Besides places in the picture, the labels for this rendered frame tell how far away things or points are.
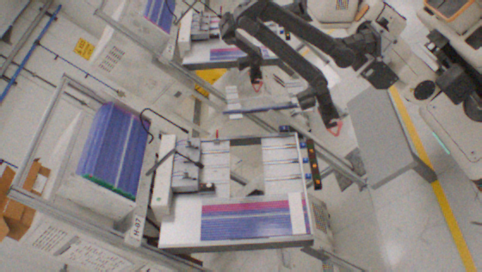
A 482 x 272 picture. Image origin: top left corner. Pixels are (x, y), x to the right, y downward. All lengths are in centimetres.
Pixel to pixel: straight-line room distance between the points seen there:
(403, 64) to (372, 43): 34
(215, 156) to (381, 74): 101
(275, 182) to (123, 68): 148
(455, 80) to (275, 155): 98
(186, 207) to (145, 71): 128
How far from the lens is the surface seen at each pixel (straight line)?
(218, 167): 222
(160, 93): 315
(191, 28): 324
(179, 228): 202
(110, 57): 303
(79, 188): 186
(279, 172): 217
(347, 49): 149
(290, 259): 229
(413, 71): 186
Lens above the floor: 207
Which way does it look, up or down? 29 degrees down
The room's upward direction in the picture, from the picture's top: 57 degrees counter-clockwise
